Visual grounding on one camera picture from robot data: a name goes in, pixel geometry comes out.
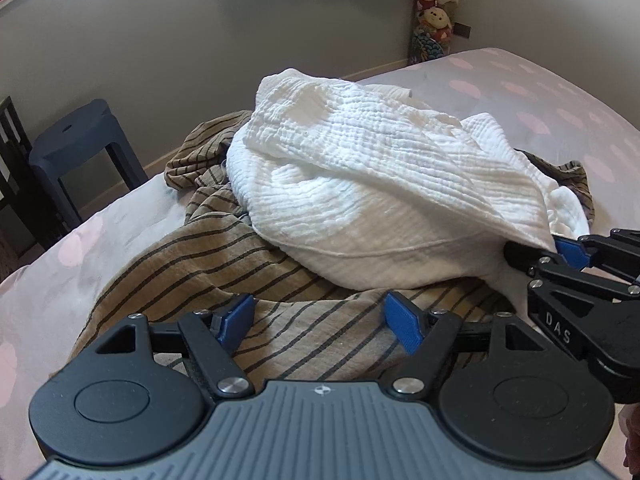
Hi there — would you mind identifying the white crinkled muslin garment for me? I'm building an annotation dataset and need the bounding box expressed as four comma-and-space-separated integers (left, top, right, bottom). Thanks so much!
227, 68, 589, 296

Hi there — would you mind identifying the brown striped shirt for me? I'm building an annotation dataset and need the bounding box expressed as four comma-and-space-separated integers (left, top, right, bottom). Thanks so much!
76, 110, 594, 382

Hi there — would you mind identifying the pink dotted bed cover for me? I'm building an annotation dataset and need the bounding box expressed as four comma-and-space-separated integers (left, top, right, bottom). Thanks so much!
1, 48, 639, 479

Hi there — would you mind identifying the dark blue plastic stool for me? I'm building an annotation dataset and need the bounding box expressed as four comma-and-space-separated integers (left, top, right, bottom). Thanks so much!
28, 99, 148, 230

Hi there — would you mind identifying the plush toy hanging organizer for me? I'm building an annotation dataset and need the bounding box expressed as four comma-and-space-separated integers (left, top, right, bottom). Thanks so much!
408, 0, 471, 65

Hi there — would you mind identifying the black chair frame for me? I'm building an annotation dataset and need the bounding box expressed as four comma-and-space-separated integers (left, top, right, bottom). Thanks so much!
0, 96, 67, 250

